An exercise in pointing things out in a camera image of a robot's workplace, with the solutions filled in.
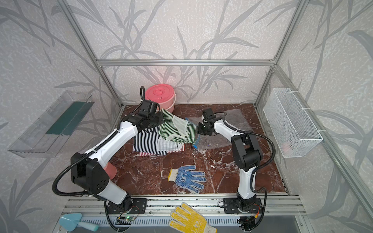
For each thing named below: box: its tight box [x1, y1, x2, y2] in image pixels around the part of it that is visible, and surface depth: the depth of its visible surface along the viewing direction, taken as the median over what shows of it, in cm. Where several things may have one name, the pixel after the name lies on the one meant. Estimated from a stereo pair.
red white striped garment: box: [139, 144, 185, 157], surface depth 93 cm
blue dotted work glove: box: [167, 165, 207, 194], surface depth 84 cm
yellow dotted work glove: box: [169, 202, 218, 233], surface depth 71 cm
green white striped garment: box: [158, 108, 197, 145], surface depth 98 cm
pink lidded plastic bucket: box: [144, 83, 177, 114], surface depth 106 cm
